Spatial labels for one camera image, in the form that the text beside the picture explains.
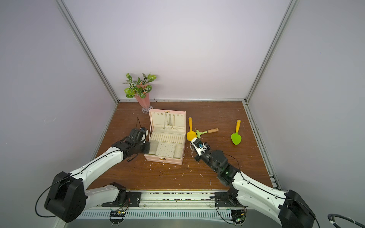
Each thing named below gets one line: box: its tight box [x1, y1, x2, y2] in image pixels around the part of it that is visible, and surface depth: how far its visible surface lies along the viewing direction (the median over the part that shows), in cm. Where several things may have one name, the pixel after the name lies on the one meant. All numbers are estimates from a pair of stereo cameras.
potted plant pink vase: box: [122, 73, 157, 114], surface depth 98 cm
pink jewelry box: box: [144, 109, 187, 166], surface depth 89 cm
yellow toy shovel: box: [186, 116, 197, 142], surface depth 101 cm
